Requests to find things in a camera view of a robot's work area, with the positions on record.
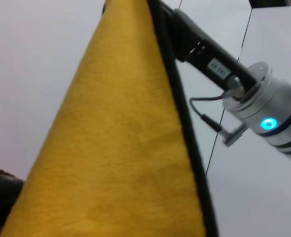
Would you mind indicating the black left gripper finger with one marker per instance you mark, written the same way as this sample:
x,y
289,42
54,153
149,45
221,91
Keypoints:
x,y
2,195

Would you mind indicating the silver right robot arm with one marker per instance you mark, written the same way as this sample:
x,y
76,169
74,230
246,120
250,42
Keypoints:
x,y
271,103

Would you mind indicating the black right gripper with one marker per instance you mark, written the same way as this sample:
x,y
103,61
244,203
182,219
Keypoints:
x,y
199,49

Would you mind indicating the yellow grey towel black trim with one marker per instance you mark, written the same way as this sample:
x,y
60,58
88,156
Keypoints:
x,y
116,148

